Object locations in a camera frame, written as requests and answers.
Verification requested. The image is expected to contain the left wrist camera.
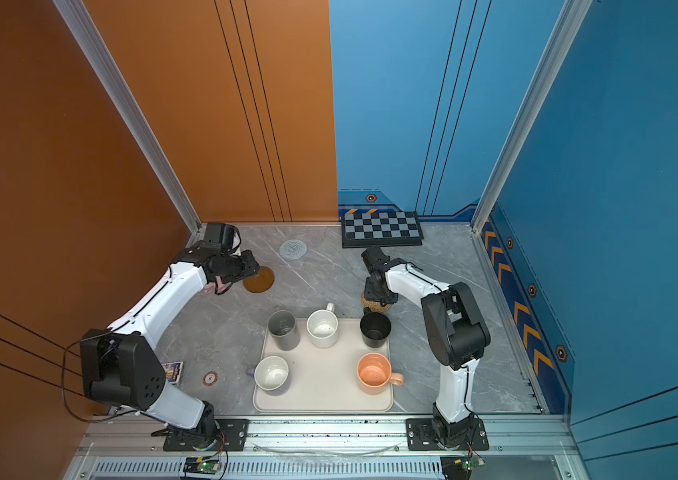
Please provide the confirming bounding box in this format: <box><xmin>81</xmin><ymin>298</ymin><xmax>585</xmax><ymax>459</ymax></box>
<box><xmin>201</xmin><ymin>222</ymin><xmax>241</xmax><ymax>255</ymax></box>

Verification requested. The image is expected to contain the left circuit board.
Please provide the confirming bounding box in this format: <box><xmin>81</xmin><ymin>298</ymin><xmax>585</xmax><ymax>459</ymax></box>
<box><xmin>182</xmin><ymin>457</ymin><xmax>222</xmax><ymax>478</ymax></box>

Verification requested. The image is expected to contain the pink flower coaster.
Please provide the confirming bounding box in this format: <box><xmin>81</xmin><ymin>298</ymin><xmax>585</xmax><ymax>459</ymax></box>
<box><xmin>202</xmin><ymin>283</ymin><xmax>217</xmax><ymax>295</ymax></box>

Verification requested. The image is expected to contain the rattan woven round coaster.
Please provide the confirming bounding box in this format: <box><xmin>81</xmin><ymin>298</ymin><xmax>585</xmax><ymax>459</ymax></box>
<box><xmin>361</xmin><ymin>295</ymin><xmax>391</xmax><ymax>313</ymax></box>

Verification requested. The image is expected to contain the black mug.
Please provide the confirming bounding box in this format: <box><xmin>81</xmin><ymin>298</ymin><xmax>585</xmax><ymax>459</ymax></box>
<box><xmin>359</xmin><ymin>307</ymin><xmax>392</xmax><ymax>349</ymax></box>

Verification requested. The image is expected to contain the grey mug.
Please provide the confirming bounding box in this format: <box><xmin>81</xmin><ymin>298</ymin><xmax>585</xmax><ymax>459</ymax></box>
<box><xmin>267</xmin><ymin>310</ymin><xmax>301</xmax><ymax>351</ymax></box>

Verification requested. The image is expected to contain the grey woven round coaster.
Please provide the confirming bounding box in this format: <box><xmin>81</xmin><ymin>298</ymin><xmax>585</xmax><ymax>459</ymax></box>
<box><xmin>278</xmin><ymin>239</ymin><xmax>308</xmax><ymax>261</ymax></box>

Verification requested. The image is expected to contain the cream serving tray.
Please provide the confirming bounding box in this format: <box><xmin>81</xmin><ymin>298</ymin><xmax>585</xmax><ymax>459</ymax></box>
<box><xmin>253</xmin><ymin>318</ymin><xmax>394</xmax><ymax>414</ymax></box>

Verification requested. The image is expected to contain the circuit board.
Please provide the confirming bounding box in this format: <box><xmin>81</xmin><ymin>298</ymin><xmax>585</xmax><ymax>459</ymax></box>
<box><xmin>440</xmin><ymin>456</ymin><xmax>485</xmax><ymax>480</ymax></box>
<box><xmin>182</xmin><ymin>457</ymin><xmax>222</xmax><ymax>478</ymax></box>

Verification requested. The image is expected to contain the black chessboard box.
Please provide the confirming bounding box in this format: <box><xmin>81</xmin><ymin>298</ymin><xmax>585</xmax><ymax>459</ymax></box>
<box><xmin>341</xmin><ymin>210</ymin><xmax>424</xmax><ymax>248</ymax></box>

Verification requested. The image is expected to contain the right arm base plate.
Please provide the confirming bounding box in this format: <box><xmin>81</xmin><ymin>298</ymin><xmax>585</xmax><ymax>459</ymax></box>
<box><xmin>405</xmin><ymin>415</ymin><xmax>490</xmax><ymax>452</ymax></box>

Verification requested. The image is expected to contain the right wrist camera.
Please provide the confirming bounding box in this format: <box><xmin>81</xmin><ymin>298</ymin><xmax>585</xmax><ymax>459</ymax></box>
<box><xmin>361</xmin><ymin>246</ymin><xmax>390</xmax><ymax>273</ymax></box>

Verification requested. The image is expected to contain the orange mug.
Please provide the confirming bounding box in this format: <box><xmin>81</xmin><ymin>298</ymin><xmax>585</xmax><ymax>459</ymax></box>
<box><xmin>356</xmin><ymin>353</ymin><xmax>405</xmax><ymax>395</ymax></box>

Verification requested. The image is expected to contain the purple card box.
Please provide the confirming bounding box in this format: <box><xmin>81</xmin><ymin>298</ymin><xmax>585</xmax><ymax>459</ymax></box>
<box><xmin>162</xmin><ymin>361</ymin><xmax>184</xmax><ymax>385</ymax></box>

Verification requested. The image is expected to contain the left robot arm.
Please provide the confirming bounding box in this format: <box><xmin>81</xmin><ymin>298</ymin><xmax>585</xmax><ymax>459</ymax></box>
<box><xmin>79</xmin><ymin>245</ymin><xmax>260</xmax><ymax>451</ymax></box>

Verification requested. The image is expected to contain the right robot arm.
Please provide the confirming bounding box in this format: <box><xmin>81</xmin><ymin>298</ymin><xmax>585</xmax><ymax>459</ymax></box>
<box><xmin>362</xmin><ymin>259</ymin><xmax>491</xmax><ymax>451</ymax></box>

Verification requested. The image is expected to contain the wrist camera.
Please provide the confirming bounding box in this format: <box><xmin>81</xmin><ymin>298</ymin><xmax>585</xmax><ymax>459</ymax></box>
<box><xmin>361</xmin><ymin>246</ymin><xmax>390</xmax><ymax>273</ymax></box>
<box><xmin>201</xmin><ymin>222</ymin><xmax>241</xmax><ymax>255</ymax></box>

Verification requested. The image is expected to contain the brown wooden round coaster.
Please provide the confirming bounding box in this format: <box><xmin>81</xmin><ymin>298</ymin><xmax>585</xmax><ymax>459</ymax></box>
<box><xmin>243</xmin><ymin>266</ymin><xmax>275</xmax><ymax>293</ymax></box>

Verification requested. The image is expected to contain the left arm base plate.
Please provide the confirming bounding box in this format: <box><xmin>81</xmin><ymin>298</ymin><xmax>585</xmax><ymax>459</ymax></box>
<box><xmin>162</xmin><ymin>418</ymin><xmax>249</xmax><ymax>455</ymax></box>

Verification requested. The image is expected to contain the aluminium front rail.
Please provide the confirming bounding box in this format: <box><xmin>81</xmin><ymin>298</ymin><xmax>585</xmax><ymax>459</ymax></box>
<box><xmin>63</xmin><ymin>414</ymin><xmax>589</xmax><ymax>479</ymax></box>

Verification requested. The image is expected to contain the right circuit board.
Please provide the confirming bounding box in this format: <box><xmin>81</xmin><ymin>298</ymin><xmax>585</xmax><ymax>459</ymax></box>
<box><xmin>440</xmin><ymin>456</ymin><xmax>485</xmax><ymax>480</ymax></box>

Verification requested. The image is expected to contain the white speckled mug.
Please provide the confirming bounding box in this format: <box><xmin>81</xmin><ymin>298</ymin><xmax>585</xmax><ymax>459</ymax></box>
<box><xmin>306</xmin><ymin>302</ymin><xmax>339</xmax><ymax>349</ymax></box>

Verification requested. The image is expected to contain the white mug purple handle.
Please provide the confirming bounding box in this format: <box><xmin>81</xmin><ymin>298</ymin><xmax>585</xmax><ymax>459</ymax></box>
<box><xmin>246</xmin><ymin>356</ymin><xmax>291</xmax><ymax>395</ymax></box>

